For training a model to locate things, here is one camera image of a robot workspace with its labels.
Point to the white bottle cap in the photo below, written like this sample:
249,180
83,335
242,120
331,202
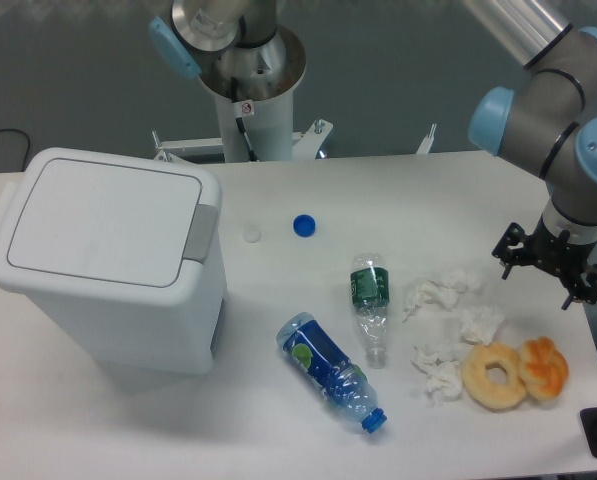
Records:
251,234

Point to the blue label plastic bottle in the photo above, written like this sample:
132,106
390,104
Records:
340,381

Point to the green label plastic bottle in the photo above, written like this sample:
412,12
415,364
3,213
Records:
370,297

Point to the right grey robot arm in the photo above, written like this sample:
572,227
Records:
537,129

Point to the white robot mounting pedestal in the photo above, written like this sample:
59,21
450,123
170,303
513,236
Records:
252,131

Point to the crumpled white tissue middle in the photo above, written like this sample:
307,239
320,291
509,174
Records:
479,325

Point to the orange glazed twisted bun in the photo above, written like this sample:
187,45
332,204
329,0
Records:
542,368

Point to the crumpled white tissue upper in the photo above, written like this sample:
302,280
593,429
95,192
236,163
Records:
441,289

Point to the grey lid push button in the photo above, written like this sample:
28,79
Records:
200,233

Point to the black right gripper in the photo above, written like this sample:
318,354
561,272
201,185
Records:
553,254

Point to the white trash can lid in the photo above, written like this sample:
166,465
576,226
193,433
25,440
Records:
106,222

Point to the white plastic trash can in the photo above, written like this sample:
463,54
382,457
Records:
167,328

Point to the blue bottle cap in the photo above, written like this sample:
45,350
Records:
304,225

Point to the crumpled white tissue lower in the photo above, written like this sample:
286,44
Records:
441,364

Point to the crumpled white tissue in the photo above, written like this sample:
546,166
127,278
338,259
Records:
441,364
441,289
479,325

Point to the plain ring donut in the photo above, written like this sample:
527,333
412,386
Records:
490,374

